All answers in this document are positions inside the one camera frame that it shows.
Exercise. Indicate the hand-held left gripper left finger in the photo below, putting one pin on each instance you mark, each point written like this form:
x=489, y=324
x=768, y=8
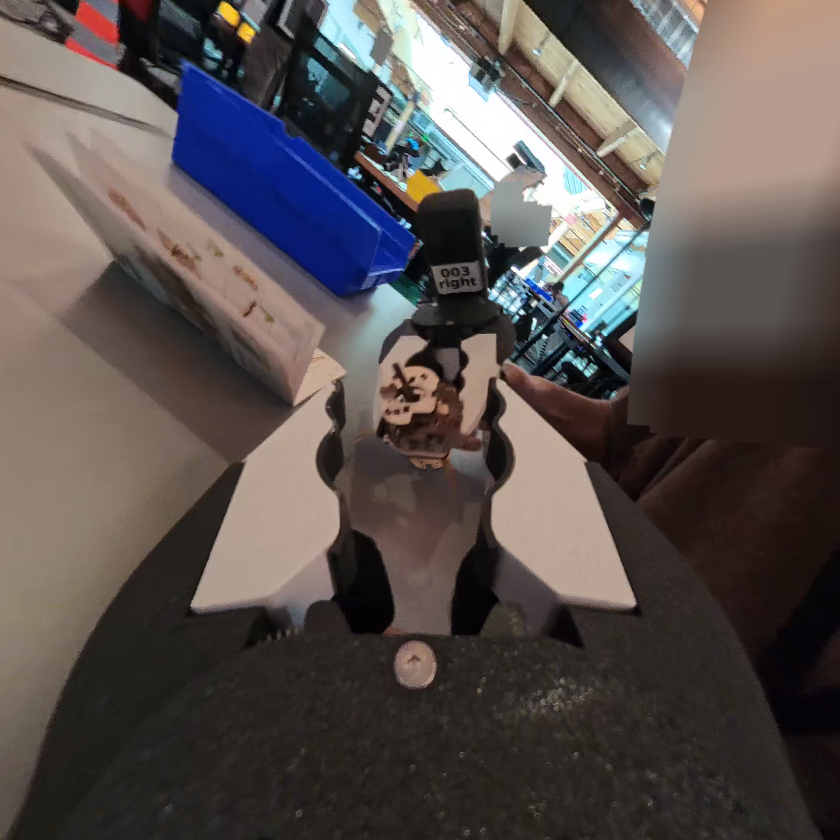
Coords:
x=275, y=525

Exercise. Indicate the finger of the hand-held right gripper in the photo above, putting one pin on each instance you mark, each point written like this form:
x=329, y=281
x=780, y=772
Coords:
x=478, y=380
x=394, y=351

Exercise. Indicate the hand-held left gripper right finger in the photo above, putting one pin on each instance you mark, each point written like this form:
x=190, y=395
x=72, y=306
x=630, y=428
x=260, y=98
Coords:
x=558, y=525

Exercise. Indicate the wooden model assembly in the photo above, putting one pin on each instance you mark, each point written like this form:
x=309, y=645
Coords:
x=413, y=400

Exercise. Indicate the person's right hand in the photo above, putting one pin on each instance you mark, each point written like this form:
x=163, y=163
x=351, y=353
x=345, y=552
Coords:
x=551, y=400

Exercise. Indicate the yellow plastic bin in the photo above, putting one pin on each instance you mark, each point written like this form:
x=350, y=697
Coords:
x=425, y=185

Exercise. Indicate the blue plastic bin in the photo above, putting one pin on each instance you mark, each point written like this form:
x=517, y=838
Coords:
x=275, y=190

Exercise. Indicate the black mesh chair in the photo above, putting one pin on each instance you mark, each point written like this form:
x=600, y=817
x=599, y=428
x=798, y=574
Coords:
x=334, y=92

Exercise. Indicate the instruction booklet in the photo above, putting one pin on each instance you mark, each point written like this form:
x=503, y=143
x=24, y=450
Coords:
x=197, y=275

